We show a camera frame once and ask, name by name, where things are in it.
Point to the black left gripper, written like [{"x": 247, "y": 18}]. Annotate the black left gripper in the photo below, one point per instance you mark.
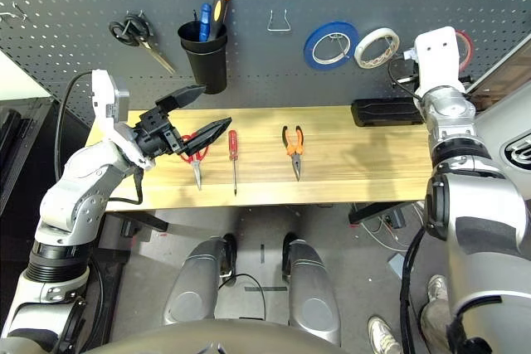
[{"x": 157, "y": 134}]

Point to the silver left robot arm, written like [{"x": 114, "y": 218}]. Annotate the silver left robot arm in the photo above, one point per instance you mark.
[{"x": 83, "y": 171}]

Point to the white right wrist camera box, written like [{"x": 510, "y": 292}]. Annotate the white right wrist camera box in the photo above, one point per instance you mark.
[{"x": 437, "y": 59}]

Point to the thin red tape roll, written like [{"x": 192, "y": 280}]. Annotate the thin red tape roll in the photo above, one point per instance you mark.
[{"x": 470, "y": 49}]

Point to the grey sneaker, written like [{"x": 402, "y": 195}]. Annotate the grey sneaker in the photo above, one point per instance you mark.
[
  {"x": 439, "y": 287},
  {"x": 383, "y": 335}
]

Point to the black table bracket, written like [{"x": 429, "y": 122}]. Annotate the black table bracket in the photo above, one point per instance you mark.
[
  {"x": 141, "y": 221},
  {"x": 373, "y": 213}
]

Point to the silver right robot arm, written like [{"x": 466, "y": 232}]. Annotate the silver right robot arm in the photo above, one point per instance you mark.
[{"x": 452, "y": 122}]

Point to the silver double pegboard hook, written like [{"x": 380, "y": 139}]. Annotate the silver double pegboard hook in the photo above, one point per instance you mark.
[{"x": 6, "y": 16}]

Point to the orange black needle nose pliers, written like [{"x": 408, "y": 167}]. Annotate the orange black needle nose pliers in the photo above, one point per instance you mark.
[{"x": 295, "y": 155}]

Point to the short black floor tape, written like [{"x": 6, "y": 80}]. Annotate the short black floor tape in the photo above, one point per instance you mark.
[{"x": 262, "y": 253}]

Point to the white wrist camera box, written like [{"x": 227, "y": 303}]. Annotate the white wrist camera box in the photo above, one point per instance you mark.
[
  {"x": 437, "y": 59},
  {"x": 101, "y": 97}
]

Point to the blue tape roll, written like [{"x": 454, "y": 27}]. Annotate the blue tape roll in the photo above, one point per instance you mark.
[{"x": 309, "y": 49}]

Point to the silver robot leg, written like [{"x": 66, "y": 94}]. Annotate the silver robot leg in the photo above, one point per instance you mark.
[
  {"x": 311, "y": 287},
  {"x": 195, "y": 279}
]

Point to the black plastic cup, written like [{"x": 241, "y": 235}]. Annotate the black plastic cup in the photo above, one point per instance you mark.
[{"x": 207, "y": 68}]

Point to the silver robot left leg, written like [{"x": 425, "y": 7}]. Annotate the silver robot left leg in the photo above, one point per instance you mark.
[{"x": 195, "y": 279}]

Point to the olive trouser leg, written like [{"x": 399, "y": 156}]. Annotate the olive trouser leg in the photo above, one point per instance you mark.
[{"x": 435, "y": 321}]

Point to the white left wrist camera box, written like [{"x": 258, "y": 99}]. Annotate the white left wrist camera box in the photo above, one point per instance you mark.
[{"x": 101, "y": 97}]

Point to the white tape roll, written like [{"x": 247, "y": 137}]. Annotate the white tape roll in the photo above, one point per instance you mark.
[{"x": 373, "y": 34}]

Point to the long black floor tape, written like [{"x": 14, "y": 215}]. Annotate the long black floor tape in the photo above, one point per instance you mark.
[{"x": 265, "y": 289}]

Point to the silver robot right leg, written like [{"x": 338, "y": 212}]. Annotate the silver robot right leg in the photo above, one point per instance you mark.
[{"x": 311, "y": 287}]

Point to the flat black plastic case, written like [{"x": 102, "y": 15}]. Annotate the flat black plastic case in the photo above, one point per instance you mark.
[{"x": 381, "y": 112}]

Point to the large black tool case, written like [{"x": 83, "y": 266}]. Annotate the large black tool case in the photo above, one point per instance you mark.
[{"x": 14, "y": 151}]

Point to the white rounded machine housing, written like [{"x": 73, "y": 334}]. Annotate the white rounded machine housing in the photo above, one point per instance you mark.
[{"x": 498, "y": 130}]

